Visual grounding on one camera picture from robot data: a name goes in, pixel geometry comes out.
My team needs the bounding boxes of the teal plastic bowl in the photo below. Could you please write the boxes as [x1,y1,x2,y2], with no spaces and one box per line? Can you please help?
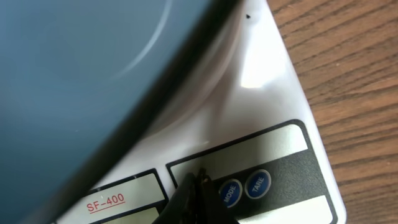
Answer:
[1,0,237,223]

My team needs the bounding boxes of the white digital kitchen scale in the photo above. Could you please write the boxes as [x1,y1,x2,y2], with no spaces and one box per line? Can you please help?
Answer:
[57,0,347,223]

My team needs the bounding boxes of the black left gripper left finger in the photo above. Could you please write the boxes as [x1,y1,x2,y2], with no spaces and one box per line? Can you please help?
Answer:
[153,173,197,224]

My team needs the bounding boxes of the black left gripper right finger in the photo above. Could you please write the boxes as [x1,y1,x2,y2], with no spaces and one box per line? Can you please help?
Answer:
[197,168,239,224]

